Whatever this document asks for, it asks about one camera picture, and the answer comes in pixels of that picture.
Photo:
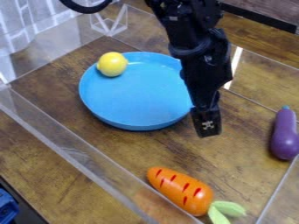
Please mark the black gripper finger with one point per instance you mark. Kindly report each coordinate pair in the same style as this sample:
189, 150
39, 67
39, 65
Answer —
207, 122

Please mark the orange toy carrot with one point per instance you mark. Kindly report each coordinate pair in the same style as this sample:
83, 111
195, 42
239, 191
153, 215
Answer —
193, 196

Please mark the purple toy eggplant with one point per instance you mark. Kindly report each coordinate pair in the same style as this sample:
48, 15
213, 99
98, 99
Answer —
285, 140

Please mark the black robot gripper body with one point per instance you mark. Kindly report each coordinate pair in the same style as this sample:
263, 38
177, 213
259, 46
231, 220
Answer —
206, 67

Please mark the yellow toy lemon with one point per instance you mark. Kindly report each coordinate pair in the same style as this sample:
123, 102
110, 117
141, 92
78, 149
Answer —
112, 64

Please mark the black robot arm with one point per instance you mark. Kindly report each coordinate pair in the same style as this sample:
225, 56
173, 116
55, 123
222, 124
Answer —
187, 19

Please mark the blue object at corner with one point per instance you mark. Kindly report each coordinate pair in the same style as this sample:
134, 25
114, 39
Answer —
8, 207

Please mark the blue round plate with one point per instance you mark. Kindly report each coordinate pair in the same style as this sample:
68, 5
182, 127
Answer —
146, 98

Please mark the black bar in background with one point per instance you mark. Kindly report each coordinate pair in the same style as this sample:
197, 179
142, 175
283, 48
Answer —
278, 13

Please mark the clear acrylic enclosure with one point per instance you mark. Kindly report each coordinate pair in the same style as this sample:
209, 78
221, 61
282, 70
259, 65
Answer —
79, 170

